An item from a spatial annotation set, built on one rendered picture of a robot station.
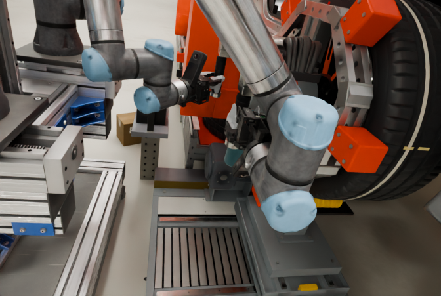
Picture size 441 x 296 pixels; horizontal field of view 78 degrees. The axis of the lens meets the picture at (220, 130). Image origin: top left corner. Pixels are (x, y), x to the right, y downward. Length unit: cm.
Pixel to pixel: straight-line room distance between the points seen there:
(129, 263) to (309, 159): 111
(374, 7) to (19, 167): 77
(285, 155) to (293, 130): 4
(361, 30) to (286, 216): 45
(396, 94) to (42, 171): 75
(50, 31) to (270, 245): 111
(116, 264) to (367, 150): 110
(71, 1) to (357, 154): 93
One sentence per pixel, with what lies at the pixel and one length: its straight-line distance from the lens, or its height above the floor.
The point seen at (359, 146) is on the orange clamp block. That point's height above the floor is 88.
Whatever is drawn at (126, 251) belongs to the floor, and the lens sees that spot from 141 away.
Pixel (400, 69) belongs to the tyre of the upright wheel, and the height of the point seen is 103.
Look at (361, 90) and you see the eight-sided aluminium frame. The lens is 69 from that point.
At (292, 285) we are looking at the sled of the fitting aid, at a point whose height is 15.
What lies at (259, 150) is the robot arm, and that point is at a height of 88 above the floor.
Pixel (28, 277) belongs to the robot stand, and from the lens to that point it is 116.
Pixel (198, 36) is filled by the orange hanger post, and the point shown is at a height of 90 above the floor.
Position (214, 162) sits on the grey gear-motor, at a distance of 128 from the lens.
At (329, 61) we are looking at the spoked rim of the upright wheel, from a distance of 95.
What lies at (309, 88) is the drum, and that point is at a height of 89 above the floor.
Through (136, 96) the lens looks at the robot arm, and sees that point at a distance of 77.
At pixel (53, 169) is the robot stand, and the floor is 75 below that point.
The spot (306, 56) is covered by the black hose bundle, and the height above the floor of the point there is 101.
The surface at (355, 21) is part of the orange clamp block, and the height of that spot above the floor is 110.
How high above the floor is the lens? 113
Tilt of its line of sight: 28 degrees down
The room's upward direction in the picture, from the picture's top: 11 degrees clockwise
